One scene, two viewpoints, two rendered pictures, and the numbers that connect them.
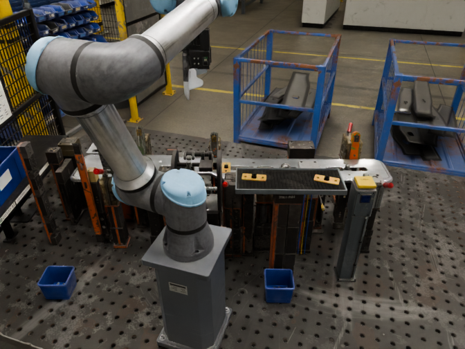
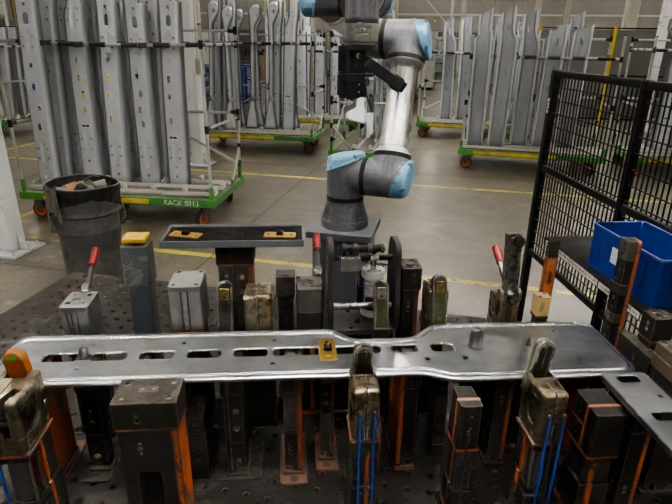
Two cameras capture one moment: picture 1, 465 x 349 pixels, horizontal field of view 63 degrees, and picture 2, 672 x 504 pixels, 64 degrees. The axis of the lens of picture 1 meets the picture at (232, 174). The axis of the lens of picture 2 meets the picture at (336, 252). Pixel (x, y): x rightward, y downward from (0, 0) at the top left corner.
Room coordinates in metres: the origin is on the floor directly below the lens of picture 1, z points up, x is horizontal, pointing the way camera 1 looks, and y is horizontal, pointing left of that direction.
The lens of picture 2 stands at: (2.48, -0.07, 1.65)
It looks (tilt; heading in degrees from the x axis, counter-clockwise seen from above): 21 degrees down; 174
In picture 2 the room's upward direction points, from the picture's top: 1 degrees clockwise
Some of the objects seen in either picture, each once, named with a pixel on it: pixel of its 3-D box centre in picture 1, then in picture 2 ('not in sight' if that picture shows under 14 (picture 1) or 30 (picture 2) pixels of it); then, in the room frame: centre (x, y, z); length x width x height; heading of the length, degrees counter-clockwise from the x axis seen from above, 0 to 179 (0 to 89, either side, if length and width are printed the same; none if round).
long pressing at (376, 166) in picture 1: (230, 167); (318, 353); (1.44, 0.01, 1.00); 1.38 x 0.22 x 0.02; 89
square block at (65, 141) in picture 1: (77, 173); (664, 419); (1.58, 0.76, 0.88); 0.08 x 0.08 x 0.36; 89
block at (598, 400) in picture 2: not in sight; (587, 456); (1.64, 0.56, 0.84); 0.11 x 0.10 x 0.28; 179
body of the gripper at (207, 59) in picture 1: (195, 48); (356, 72); (1.19, 0.11, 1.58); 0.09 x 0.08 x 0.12; 87
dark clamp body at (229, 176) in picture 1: (232, 215); (310, 347); (1.24, 0.00, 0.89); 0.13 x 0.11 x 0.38; 179
